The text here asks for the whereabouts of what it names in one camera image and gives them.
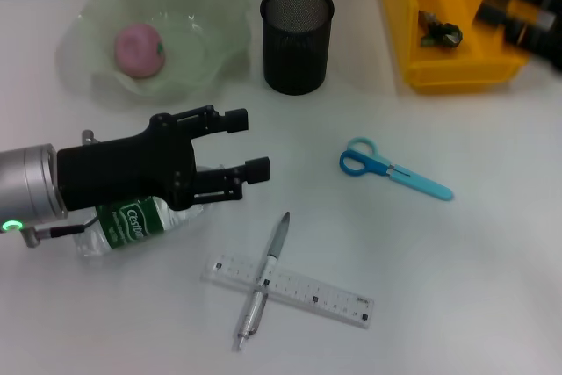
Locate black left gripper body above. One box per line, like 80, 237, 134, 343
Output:
56, 113, 199, 213

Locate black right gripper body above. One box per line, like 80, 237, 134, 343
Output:
504, 0, 562, 73

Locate clear green-label water bottle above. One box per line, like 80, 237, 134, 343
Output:
72, 163, 229, 262

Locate green plastic wrapper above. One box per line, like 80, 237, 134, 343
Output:
416, 9, 465, 50

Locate blue scissors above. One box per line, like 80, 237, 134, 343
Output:
339, 136, 455, 203

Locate pink toy peach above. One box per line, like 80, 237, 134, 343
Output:
114, 23, 167, 80

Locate transparent plastic ruler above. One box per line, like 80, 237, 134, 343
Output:
200, 250, 375, 330

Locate pale green wavy fruit bowl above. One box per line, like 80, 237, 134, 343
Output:
56, 0, 252, 112

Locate silver ballpoint pen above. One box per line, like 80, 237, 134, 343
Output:
231, 211, 292, 353

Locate black mesh pen holder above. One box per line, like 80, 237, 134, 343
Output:
259, 0, 335, 96

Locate yellow plastic bin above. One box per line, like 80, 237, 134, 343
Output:
379, 0, 541, 95

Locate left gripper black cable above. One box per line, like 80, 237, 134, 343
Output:
24, 128, 100, 249

